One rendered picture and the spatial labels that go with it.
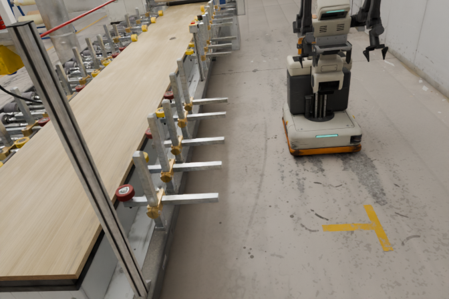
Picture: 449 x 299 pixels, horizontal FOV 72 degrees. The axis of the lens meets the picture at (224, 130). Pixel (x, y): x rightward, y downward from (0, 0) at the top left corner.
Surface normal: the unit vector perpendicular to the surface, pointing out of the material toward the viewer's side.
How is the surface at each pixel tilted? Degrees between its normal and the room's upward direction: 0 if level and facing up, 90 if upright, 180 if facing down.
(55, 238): 0
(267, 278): 0
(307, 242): 0
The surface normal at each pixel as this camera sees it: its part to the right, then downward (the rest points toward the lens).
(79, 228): -0.11, -0.84
